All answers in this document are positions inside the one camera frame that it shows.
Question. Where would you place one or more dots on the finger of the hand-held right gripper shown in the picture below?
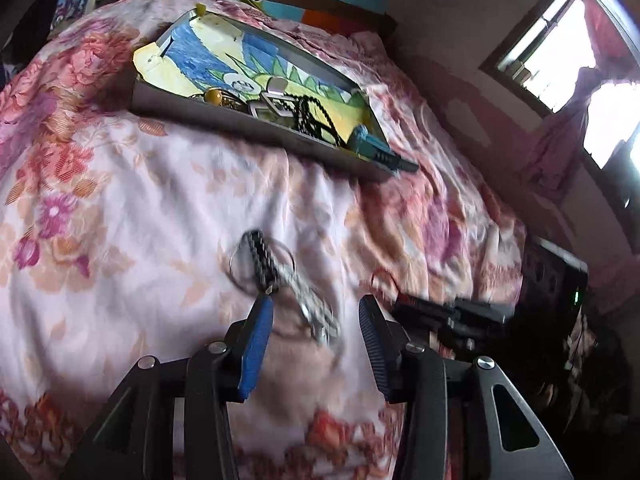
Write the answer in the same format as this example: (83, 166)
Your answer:
(457, 337)
(470, 312)

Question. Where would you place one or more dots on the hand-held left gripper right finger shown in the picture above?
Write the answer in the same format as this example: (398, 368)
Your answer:
(375, 345)

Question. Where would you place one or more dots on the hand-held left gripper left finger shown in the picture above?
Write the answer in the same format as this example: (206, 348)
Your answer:
(257, 345)

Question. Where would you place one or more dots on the blue wristwatch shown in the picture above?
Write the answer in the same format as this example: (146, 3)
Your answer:
(377, 150)

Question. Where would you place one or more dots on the cardboard tray with crayon drawing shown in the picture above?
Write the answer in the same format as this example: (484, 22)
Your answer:
(210, 65)

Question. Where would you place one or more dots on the pink window curtain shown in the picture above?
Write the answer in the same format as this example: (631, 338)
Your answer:
(560, 150)

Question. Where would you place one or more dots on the pink floral blanket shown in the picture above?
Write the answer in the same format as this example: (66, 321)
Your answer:
(150, 210)

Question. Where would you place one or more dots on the barred window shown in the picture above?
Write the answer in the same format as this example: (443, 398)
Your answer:
(545, 60)

